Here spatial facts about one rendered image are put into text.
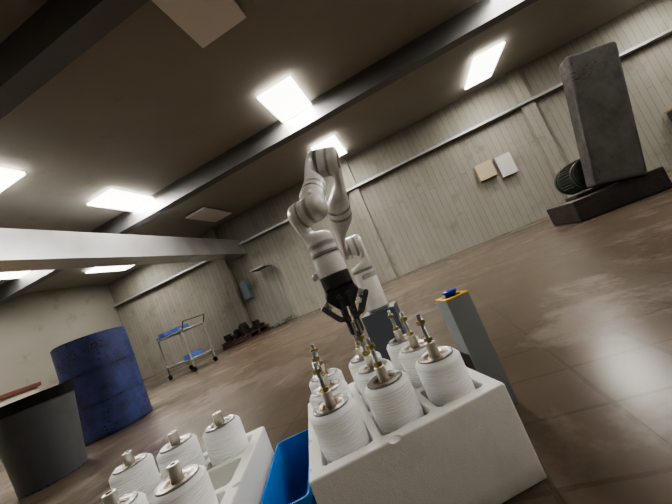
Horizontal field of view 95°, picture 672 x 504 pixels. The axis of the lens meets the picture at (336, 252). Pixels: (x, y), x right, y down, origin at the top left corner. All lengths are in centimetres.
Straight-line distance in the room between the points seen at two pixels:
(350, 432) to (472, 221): 809
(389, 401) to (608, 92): 483
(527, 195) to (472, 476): 841
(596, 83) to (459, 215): 438
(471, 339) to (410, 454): 38
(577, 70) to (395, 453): 491
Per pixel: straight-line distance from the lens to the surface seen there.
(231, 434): 92
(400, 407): 66
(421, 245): 844
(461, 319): 90
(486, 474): 72
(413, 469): 67
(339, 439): 65
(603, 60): 528
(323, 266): 73
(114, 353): 378
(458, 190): 863
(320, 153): 103
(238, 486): 79
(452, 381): 68
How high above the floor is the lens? 47
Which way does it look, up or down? 5 degrees up
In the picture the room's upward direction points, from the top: 23 degrees counter-clockwise
